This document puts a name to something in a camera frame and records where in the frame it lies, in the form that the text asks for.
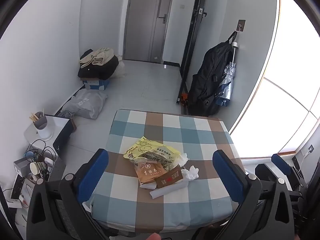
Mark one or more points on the white paper roll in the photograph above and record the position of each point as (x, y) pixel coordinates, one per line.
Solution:
(167, 190)

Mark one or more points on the beige clothes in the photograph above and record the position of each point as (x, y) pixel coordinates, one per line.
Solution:
(100, 55)

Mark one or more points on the white tissue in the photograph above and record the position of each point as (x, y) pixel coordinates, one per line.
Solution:
(192, 173)
(183, 158)

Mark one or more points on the white bag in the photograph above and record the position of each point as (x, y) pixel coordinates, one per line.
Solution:
(121, 68)

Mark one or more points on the grey and white utensil holder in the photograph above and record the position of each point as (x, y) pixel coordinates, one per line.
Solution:
(42, 128)

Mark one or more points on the black hanging bag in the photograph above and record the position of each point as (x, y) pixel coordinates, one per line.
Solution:
(207, 80)

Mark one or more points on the yellow plastic bag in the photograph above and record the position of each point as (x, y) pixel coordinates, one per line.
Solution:
(142, 147)

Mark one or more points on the silver folded umbrella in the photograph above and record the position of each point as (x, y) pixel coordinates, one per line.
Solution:
(226, 80)

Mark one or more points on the brown packet with red label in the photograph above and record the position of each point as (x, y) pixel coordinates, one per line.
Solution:
(170, 178)

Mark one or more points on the person's left hand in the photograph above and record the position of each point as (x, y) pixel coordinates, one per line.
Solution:
(153, 237)

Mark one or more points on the blue and white cardboard box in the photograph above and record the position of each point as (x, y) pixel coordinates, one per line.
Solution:
(96, 84)

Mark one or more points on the black clothes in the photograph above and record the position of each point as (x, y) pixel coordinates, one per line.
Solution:
(100, 71)

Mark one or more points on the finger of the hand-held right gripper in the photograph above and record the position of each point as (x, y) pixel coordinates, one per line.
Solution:
(265, 171)
(280, 160)

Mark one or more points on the orange-brown snack packet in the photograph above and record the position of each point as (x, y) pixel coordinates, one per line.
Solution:
(150, 173)

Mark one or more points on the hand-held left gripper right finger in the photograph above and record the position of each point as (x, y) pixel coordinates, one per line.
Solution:
(227, 177)

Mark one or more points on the metal wall hook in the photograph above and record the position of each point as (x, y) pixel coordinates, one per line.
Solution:
(240, 26)

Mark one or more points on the checkered tablecloth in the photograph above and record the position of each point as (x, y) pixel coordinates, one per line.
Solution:
(155, 122)

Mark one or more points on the white mug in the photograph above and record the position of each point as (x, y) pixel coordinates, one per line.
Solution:
(35, 168)

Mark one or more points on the black folding metal frame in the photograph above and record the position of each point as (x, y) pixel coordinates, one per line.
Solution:
(193, 30)

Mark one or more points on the wooden chopsticks bundle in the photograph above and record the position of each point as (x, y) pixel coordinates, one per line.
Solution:
(33, 117)

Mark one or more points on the grey door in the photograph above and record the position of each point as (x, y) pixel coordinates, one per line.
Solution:
(142, 17)

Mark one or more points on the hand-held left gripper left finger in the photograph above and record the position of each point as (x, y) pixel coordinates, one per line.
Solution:
(93, 175)

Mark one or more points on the wall power outlet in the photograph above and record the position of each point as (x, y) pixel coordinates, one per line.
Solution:
(311, 149)

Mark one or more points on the grey plastic bag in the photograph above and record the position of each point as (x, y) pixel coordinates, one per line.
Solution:
(85, 103)

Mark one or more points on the white sliding wardrobe door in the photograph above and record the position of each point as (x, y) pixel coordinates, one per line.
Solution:
(287, 67)

